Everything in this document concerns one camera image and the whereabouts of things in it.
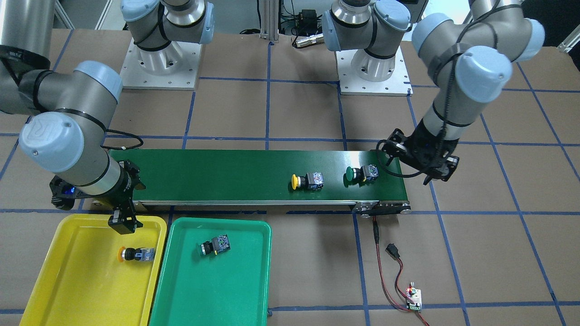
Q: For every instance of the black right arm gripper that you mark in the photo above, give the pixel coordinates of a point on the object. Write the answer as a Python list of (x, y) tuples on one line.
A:
[(121, 198)]

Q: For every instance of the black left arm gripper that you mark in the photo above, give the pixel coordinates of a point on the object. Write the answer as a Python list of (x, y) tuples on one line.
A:
[(425, 146)]

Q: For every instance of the yellow push button front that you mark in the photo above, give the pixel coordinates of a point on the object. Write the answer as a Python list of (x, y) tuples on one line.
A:
[(137, 254)]

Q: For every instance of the yellow push button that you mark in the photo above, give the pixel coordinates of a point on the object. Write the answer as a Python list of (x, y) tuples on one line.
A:
[(137, 254), (311, 181)]

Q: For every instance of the green push button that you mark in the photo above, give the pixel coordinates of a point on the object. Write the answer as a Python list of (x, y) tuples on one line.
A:
[(366, 174), (216, 245)]

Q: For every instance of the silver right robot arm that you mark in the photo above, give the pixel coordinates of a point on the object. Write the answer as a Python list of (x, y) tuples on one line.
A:
[(71, 113)]

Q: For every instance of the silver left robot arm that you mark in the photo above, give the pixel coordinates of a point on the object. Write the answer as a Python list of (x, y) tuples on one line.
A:
[(469, 63)]

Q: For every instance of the green conveyor belt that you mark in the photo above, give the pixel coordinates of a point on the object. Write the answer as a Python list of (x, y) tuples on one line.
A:
[(260, 177)]

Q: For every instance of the yellow plastic tray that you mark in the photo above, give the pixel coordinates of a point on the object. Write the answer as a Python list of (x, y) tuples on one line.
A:
[(82, 283)]

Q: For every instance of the green plastic tray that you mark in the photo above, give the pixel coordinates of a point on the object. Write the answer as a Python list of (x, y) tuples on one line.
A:
[(228, 289)]

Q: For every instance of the small controller circuit board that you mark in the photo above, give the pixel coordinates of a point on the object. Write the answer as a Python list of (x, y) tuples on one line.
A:
[(413, 298)]

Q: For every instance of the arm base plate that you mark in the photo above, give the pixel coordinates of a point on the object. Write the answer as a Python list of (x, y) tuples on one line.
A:
[(363, 75), (173, 68)]

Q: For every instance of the aluminium frame post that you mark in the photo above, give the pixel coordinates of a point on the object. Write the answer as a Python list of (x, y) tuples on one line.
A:
[(269, 18)]

